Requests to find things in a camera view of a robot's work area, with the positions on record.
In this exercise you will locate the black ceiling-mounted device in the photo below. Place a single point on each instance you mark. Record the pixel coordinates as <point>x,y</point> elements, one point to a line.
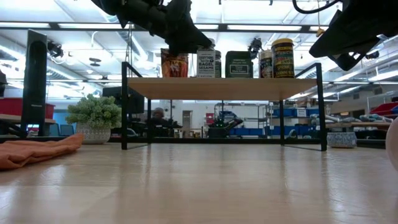
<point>55,49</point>
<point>372,55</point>

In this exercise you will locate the orange taco mix packet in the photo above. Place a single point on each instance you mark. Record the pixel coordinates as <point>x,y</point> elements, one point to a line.
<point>174,67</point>

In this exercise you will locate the red storage tray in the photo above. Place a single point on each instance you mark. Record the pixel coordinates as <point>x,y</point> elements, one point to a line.
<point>384,109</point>

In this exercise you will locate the person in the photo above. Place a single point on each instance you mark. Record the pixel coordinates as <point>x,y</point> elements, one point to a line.
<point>158,113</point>

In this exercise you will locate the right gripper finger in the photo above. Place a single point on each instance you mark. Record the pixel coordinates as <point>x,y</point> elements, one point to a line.
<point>335,40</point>
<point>348,60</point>

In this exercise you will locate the orange folded cloth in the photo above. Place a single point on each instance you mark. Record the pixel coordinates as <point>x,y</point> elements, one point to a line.
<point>31,152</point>

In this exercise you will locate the oregano jar green lid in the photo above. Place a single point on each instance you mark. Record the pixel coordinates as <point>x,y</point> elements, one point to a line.
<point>218,65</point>

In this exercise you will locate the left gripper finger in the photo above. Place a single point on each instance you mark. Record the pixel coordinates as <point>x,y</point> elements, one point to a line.
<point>183,31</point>

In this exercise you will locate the green black pepper tin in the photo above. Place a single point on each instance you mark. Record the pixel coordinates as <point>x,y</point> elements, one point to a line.
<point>238,67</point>

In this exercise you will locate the wooden shelf black metal frame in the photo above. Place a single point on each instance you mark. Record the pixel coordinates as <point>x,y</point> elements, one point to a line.
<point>217,88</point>

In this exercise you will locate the white candle in patterned tin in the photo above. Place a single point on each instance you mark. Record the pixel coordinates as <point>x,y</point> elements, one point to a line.
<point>342,140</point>

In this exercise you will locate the black monitor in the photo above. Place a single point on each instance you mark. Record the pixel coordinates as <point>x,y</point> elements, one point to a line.
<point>133,99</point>

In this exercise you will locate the background black robot arm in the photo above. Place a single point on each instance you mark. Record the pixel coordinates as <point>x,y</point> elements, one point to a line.
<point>222,127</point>

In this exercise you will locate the black clamp mount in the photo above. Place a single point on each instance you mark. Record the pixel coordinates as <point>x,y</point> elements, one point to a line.
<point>255,45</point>

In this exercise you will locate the black-label jar tan lid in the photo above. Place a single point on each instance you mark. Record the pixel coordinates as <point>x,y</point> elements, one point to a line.
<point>265,67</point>

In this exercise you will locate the green succulent in white pot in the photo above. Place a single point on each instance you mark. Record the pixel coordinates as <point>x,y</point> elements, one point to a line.
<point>93,112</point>

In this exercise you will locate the blue storage bin rack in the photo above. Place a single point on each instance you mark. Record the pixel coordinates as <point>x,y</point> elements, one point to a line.
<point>292,112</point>

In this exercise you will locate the bagel seasoning jar white lid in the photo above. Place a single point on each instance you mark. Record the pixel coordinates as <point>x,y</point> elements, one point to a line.
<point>206,67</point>

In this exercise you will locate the black overhead beam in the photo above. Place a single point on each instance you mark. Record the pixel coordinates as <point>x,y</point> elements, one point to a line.
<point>222,27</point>

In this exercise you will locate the onion sprinkle jar yellow lid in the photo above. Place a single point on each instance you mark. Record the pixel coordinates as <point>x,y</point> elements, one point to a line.
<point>283,62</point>

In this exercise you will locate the blue chair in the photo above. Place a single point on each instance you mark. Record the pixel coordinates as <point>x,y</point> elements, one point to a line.
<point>67,130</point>
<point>54,130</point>

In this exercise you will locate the wooden background table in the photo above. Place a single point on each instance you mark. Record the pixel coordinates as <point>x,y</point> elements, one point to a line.
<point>9,118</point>

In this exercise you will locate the yellow hanging tag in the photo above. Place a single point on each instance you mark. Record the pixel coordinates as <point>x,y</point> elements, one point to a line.
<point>320,31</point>

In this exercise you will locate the black upright column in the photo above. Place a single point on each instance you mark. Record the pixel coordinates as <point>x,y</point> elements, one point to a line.
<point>35,77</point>

